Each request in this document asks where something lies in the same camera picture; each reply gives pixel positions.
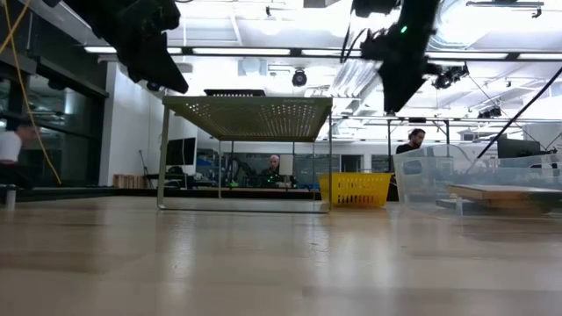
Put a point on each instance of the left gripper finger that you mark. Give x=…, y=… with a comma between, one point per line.
x=167, y=74

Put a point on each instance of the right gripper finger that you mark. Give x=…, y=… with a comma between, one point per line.
x=401, y=88

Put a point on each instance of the clear plastic container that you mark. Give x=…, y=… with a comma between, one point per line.
x=421, y=188

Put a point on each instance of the yellow plastic basket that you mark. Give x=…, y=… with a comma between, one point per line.
x=355, y=188

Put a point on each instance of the background black robot arm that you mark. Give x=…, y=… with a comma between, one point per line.
x=239, y=171
x=294, y=181

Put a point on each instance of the black ceiling track spotlight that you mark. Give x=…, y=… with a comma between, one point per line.
x=489, y=112
x=452, y=75

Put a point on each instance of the person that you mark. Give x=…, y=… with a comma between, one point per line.
x=9, y=147
x=273, y=169
x=412, y=140

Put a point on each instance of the overhead light bar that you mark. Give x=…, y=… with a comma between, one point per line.
x=241, y=51

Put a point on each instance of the green perforated metal shelf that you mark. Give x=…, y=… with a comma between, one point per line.
x=250, y=118

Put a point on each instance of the wooden slat crate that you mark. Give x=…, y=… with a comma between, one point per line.
x=127, y=181

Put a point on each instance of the black desktop monitor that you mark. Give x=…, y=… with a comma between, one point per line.
x=518, y=148

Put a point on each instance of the white background panel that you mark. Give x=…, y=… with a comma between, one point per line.
x=286, y=164

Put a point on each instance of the black wall monitor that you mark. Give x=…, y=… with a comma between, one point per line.
x=180, y=151

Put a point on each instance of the black table frame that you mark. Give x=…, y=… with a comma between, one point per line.
x=66, y=192

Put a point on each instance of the short grey metal post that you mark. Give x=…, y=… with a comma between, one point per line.
x=9, y=197

